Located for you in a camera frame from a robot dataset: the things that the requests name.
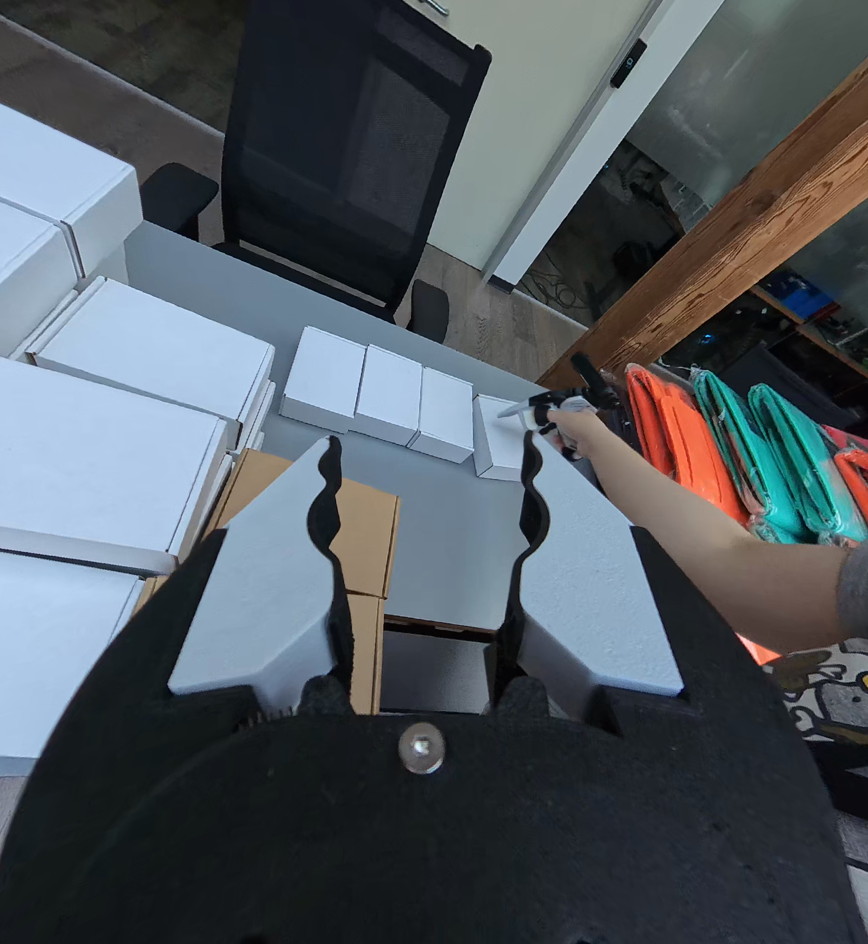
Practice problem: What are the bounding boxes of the person's right hand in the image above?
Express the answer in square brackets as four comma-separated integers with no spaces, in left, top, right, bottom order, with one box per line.
[548,406,615,464]

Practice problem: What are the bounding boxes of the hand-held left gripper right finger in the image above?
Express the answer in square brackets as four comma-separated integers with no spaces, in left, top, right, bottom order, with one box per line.
[502,431,686,714]

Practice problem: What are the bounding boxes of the grey desk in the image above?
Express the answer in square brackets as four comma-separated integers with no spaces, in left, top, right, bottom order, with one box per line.
[123,220,612,643]

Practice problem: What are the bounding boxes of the wooden shelf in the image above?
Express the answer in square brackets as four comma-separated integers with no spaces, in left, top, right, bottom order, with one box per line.
[747,284,868,388]

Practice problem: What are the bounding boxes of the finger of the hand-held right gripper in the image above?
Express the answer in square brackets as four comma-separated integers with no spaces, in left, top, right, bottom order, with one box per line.
[494,394,554,423]

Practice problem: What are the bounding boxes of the stack of brown cardboard boxes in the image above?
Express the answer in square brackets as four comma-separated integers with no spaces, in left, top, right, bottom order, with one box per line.
[135,448,403,718]

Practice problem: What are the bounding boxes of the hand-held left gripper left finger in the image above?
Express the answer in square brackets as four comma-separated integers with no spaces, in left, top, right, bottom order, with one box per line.
[167,435,355,703]

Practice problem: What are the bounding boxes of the person's right forearm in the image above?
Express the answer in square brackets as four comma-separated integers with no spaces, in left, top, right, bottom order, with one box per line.
[592,428,851,656]

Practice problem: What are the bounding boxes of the teal bag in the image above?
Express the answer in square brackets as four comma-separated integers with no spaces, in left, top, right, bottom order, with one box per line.
[688,369,811,545]
[747,382,868,545]

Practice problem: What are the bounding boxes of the black office chair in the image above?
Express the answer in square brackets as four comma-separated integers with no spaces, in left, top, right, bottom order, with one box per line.
[139,0,494,346]

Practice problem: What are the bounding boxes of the wooden beam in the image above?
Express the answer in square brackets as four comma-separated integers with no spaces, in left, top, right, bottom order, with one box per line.
[536,21,868,392]

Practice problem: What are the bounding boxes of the white mailer box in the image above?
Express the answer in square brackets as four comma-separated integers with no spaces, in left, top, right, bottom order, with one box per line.
[279,326,367,435]
[353,345,425,447]
[406,366,477,464]
[471,394,534,482]

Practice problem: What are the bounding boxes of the floor cables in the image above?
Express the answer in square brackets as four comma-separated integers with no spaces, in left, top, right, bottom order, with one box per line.
[515,247,593,314]

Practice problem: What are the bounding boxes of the stack of white cardboard boxes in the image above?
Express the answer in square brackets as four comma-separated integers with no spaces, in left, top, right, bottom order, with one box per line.
[0,85,279,761]

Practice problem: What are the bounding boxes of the cartoon printed cloth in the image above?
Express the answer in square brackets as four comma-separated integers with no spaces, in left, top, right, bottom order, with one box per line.
[766,638,868,827]

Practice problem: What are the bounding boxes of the black door lock panel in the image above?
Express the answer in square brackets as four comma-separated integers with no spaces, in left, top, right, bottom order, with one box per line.
[609,40,649,91]

